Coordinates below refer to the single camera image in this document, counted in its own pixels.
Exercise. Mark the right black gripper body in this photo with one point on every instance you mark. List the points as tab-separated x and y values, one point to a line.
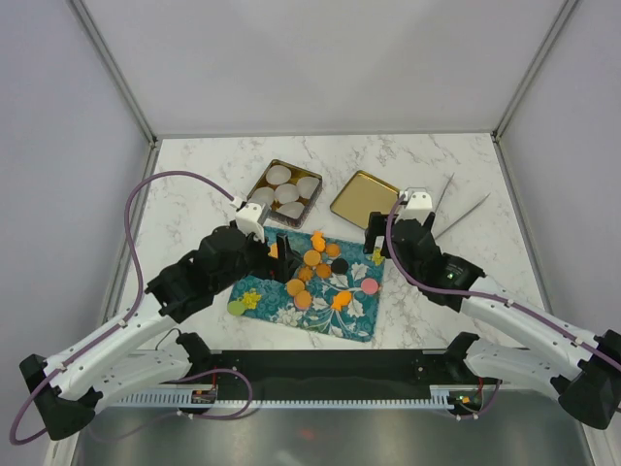
411	272

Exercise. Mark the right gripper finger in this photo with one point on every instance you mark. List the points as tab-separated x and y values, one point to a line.
375	229
428	224

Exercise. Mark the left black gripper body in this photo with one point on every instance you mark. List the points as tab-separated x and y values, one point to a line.
254	261

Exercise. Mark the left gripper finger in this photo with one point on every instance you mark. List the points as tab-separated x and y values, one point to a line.
293	262
280	270

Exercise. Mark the orange swirl cookie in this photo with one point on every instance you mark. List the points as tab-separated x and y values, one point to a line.
333	250
305	274

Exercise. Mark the pink sandwich cookie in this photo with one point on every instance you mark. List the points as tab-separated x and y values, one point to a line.
369	286
303	300

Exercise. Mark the gold tin lid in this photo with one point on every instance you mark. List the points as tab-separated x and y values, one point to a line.
362	195

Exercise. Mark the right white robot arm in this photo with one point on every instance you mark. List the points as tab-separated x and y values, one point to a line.
575	367

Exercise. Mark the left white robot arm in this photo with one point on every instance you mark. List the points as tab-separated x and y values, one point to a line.
70	388

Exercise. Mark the orange dotted round cookie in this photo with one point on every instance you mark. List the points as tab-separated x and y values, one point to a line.
312	258

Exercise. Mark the orange fish cookie top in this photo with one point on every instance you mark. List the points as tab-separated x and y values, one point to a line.
318	242

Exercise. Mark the orange fish cookie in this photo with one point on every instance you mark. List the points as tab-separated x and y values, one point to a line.
341	299
318	242

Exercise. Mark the orange chip cookie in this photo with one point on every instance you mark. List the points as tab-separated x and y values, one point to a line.
323	271

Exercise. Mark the black sandwich cookie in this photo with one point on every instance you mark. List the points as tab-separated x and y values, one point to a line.
339	266

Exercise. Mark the white paper cup bottom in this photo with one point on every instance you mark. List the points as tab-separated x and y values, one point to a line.
292	209

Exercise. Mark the white paper cup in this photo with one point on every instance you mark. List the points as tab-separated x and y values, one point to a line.
307	186
264	195
286	193
292	209
278	175

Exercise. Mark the green sandwich cookie edge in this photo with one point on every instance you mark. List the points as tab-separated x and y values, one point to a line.
236	308

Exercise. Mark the teal floral tray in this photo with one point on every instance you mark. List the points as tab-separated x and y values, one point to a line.
334	292

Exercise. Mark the orange fish cookie bottom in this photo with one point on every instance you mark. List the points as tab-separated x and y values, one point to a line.
341	299

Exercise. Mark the white paper cup centre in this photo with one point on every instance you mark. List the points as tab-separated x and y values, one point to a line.
286	193

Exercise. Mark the dark square cookie tin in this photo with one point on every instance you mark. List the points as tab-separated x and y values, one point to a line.
297	173

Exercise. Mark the white paper cup left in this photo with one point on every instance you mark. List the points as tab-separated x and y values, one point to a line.
264	195

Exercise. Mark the white paper cup right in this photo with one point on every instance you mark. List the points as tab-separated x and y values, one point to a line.
307	186

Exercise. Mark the white paper cup top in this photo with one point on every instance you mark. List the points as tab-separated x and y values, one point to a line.
278	175

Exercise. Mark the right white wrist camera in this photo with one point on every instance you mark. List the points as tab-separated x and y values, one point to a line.
414	203

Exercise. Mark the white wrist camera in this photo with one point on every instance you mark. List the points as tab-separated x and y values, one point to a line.
414	203
250	219

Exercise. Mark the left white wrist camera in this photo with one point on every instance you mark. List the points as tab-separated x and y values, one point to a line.
250	219

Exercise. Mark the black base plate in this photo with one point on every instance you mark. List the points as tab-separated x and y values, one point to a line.
341	373

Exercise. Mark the white slotted cable duct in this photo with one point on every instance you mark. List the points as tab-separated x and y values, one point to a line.
188	398

